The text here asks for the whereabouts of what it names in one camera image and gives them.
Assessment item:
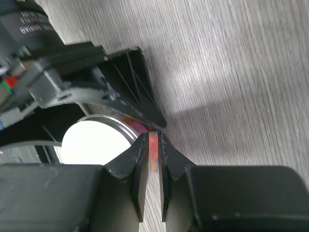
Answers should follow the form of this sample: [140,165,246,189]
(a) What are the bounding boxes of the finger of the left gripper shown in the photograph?
[98,47,167,128]

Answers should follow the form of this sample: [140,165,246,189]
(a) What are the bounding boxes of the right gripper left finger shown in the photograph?
[0,133,149,232]

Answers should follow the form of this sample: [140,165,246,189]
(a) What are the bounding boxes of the white round lid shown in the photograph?
[58,115,146,165]

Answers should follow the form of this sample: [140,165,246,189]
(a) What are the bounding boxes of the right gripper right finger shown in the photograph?
[158,134,309,232]

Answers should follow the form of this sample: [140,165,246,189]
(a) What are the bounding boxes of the clear round jar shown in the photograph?
[109,111,158,175]

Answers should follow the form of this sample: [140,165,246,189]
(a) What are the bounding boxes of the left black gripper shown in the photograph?
[0,42,118,126]

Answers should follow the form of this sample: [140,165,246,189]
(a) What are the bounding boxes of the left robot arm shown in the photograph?
[0,0,167,128]

